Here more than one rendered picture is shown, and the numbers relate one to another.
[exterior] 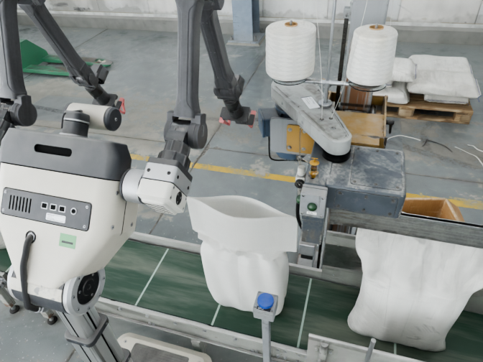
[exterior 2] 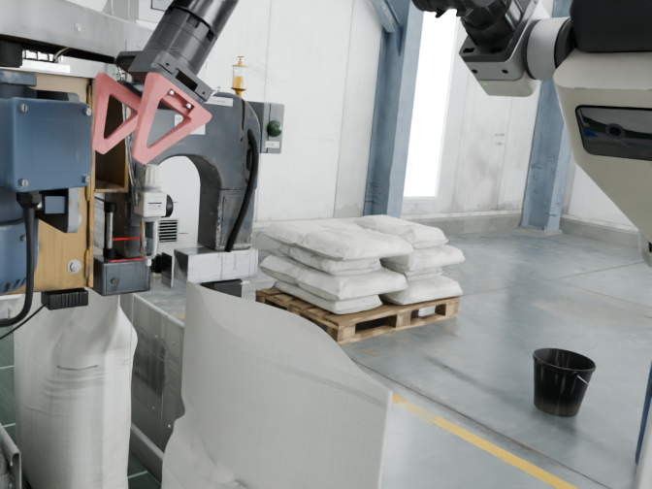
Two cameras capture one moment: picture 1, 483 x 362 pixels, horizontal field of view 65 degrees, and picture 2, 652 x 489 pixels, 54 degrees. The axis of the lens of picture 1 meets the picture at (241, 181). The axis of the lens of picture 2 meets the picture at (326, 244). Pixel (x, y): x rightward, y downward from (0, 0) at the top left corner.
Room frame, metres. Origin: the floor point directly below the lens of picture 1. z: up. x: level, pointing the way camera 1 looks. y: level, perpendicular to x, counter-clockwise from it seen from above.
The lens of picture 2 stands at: (1.81, 0.47, 1.31)
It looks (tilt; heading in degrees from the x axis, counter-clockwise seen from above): 11 degrees down; 209
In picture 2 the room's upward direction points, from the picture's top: 5 degrees clockwise
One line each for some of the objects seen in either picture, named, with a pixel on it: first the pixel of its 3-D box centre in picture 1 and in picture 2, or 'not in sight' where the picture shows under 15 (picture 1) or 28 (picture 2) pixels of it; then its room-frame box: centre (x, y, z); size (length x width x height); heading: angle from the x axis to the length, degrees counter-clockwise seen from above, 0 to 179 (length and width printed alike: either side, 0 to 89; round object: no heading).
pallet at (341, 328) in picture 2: not in sight; (359, 302); (-2.06, -1.35, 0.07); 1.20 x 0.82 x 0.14; 162
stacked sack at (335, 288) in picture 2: not in sight; (353, 279); (-1.71, -1.24, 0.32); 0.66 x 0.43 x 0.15; 162
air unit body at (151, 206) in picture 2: (301, 184); (151, 214); (1.10, -0.23, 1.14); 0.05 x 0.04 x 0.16; 160
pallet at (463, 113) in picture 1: (405, 94); not in sight; (3.75, -1.87, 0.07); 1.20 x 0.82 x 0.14; 70
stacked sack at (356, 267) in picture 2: not in sight; (328, 255); (-1.74, -1.45, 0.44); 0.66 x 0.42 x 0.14; 65
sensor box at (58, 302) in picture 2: not in sight; (64, 297); (1.18, -0.32, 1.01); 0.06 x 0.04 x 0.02; 160
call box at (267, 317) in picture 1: (265, 306); not in sight; (0.80, -0.06, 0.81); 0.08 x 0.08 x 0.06; 70
